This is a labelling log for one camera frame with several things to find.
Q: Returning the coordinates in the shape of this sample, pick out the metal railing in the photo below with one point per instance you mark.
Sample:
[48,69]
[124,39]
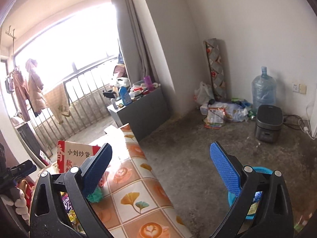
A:
[81,104]

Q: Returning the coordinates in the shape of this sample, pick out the pink clothing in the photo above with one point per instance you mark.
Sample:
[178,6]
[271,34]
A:
[120,70]

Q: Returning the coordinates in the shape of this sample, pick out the purple cup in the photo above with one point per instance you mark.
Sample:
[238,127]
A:
[147,81]

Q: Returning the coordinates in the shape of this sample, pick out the dark rice cooker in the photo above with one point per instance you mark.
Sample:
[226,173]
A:
[268,126]

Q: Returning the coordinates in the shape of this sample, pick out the grey cabinet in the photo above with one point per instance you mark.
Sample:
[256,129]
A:
[146,114]

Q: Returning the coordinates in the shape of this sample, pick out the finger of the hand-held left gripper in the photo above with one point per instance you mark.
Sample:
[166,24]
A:
[23,168]

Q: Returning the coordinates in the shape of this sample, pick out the blue jeans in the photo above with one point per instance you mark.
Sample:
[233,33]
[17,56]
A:
[120,58]

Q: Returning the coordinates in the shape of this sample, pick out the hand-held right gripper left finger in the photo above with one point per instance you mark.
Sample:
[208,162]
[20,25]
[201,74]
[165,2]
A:
[95,171]

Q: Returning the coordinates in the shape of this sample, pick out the blue basin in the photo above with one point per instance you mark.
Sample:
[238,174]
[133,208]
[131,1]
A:
[260,171]

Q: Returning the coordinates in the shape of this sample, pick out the red shopping bag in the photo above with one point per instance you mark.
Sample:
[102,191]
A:
[27,188]

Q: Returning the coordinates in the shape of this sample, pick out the beige puffer jacket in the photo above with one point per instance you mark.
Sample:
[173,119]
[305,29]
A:
[36,86]

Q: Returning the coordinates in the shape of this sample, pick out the person's left hand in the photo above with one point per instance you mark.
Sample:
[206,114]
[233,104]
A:
[22,204]

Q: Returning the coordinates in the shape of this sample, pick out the grey curtain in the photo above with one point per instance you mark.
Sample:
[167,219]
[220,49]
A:
[138,37]

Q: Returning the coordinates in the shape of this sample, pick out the black device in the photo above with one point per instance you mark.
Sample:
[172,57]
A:
[109,94]

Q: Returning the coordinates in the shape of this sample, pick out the long patterned box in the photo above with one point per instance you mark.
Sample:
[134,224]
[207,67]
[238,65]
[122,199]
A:
[215,69]

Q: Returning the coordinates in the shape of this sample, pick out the dark ribbed unit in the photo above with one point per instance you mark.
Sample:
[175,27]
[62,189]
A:
[27,138]

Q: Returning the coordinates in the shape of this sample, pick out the pile of clear plastic bags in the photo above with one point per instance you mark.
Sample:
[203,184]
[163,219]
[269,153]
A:
[235,112]

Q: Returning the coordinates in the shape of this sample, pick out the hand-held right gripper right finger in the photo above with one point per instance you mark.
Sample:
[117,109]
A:
[226,171]

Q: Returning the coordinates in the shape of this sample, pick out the large purple snack bag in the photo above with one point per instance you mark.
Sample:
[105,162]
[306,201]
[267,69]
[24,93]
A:
[65,202]

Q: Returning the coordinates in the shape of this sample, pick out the blue detergent bottle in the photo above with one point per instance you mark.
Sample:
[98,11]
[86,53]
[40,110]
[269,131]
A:
[125,95]

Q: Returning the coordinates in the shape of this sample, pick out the wall socket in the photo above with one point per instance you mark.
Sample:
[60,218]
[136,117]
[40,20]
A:
[299,88]

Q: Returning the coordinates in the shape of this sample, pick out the brown hanging coat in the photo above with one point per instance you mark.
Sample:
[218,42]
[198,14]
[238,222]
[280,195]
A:
[21,94]

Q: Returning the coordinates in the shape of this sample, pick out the large water jug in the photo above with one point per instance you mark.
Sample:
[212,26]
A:
[263,89]

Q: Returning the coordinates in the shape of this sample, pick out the green plastic bag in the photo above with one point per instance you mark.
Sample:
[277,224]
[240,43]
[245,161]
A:
[96,195]

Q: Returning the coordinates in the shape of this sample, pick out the white plastic bag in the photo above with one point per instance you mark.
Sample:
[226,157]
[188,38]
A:
[120,81]
[203,93]

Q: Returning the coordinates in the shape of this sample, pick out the red trimmed clear bag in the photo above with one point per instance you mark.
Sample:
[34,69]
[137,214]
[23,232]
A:
[214,117]

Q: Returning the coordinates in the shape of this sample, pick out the beige towel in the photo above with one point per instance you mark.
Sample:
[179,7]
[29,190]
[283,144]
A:
[58,101]

